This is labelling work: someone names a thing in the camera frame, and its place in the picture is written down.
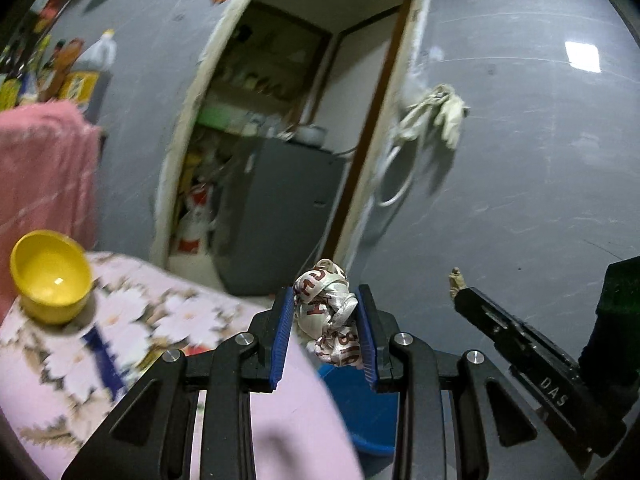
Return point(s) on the blue plastic bucket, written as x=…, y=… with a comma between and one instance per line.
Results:
x=370, y=417

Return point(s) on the metal pot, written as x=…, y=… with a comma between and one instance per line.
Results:
x=311, y=135

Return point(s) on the pink floral table cloth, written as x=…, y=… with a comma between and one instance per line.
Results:
x=58, y=383

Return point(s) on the large oil jug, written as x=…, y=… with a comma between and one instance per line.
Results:
x=86, y=82

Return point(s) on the blue white carton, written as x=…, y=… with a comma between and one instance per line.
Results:
x=105, y=363

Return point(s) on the white red wrapper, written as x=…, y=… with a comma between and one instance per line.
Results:
x=324, y=307

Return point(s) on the grey refrigerator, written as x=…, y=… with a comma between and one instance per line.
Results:
x=275, y=205

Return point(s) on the pink checked towel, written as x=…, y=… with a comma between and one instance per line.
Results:
x=49, y=161

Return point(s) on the red white rice bag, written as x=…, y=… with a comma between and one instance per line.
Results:
x=194, y=226

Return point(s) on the yellow plastic bowl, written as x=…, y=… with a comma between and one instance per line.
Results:
x=53, y=276

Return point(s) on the white rubber gloves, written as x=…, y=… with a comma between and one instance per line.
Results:
x=440, y=107

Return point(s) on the green white wrapper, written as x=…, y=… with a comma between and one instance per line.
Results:
x=456, y=282

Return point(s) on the green storage box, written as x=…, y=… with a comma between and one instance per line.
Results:
x=222, y=117

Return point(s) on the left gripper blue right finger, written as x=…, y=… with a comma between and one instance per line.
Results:
x=398, y=362

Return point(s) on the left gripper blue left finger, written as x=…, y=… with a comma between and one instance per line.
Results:
x=249, y=362

